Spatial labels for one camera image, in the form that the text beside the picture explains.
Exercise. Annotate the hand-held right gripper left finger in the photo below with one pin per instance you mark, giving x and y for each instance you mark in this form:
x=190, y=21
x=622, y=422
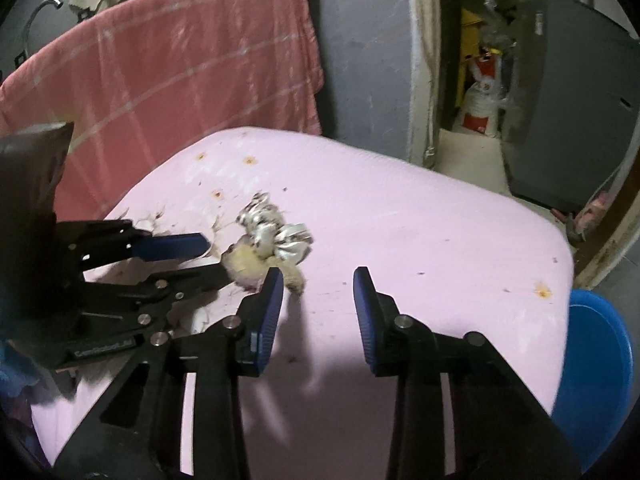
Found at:
x=265, y=325

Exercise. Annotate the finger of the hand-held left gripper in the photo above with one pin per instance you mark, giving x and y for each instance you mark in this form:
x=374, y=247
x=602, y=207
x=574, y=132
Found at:
x=175, y=246
x=190, y=282

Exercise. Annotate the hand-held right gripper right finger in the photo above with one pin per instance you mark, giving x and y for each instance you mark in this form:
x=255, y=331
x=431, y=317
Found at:
x=364, y=325

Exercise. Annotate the tan lump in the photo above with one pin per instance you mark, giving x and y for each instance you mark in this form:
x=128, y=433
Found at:
x=247, y=265

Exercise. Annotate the silver foil wrapper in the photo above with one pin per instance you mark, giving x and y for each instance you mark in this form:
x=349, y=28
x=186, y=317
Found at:
x=272, y=232

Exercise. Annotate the blue plastic bucket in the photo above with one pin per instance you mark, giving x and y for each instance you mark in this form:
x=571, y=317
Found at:
x=595, y=370

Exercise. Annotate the pink bed sheet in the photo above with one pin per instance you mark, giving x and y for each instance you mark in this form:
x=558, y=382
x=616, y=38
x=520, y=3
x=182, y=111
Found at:
x=400, y=220

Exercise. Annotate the pink striped towel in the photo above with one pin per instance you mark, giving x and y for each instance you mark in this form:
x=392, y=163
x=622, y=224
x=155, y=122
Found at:
x=175, y=75

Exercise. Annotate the white and red sack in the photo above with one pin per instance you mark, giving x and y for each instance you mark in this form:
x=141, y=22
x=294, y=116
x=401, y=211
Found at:
x=480, y=105

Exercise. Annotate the pink cloth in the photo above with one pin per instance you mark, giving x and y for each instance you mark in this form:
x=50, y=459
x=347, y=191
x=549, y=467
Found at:
x=592, y=212

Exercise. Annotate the grey cabinet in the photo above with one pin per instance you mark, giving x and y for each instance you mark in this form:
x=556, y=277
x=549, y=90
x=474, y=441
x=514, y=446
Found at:
x=570, y=110

